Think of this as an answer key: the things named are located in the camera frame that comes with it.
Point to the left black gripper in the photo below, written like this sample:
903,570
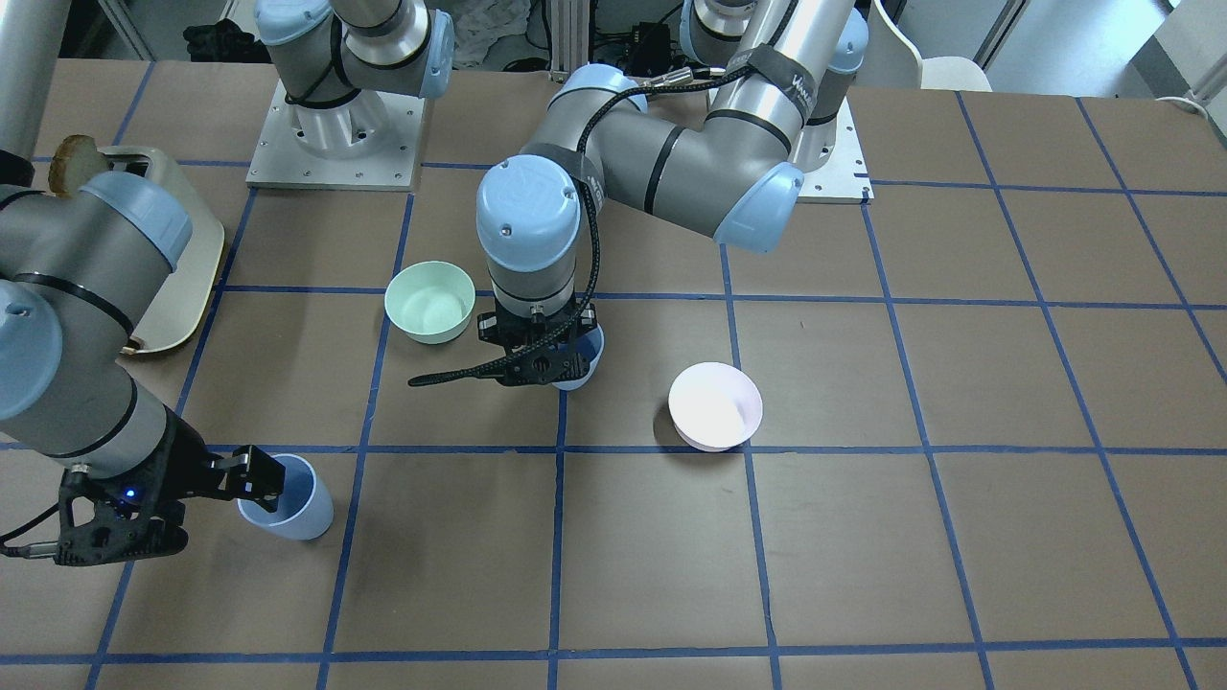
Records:
490,329

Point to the bread slice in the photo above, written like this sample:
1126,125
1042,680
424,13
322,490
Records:
76,161

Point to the white toaster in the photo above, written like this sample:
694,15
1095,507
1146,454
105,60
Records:
177,310

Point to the blue cup target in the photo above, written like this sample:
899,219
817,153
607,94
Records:
305,509

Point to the green bowl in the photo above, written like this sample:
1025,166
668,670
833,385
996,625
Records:
431,302

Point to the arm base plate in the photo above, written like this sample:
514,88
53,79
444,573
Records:
372,143
833,163

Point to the pink bowl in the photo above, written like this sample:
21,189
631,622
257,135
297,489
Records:
714,407

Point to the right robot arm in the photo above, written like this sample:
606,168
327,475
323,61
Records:
78,276

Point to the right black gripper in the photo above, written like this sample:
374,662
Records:
184,467

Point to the blue cup carried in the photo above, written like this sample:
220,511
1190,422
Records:
589,347

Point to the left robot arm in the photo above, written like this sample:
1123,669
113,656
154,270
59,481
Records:
721,157

